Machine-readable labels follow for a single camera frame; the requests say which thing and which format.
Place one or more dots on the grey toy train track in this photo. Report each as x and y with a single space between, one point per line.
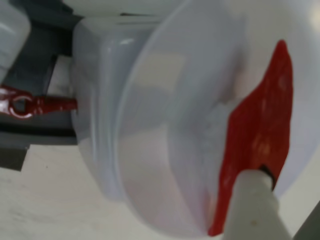
40 62

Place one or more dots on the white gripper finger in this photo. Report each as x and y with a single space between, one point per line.
252 210

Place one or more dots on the red spatula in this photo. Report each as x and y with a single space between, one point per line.
255 130

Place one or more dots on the white round train dish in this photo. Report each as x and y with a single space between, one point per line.
180 112

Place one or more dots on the red train coupler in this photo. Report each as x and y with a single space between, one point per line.
37 103

